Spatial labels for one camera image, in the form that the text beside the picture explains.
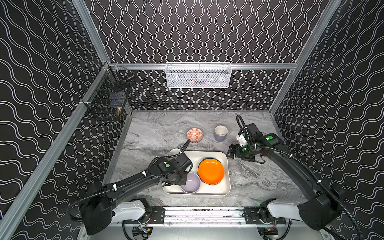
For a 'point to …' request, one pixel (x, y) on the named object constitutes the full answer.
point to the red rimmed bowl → (195, 135)
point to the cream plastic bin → (222, 188)
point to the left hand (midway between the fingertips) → (184, 179)
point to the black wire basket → (109, 97)
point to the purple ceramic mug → (221, 131)
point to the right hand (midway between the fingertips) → (234, 156)
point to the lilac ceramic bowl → (192, 184)
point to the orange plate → (211, 171)
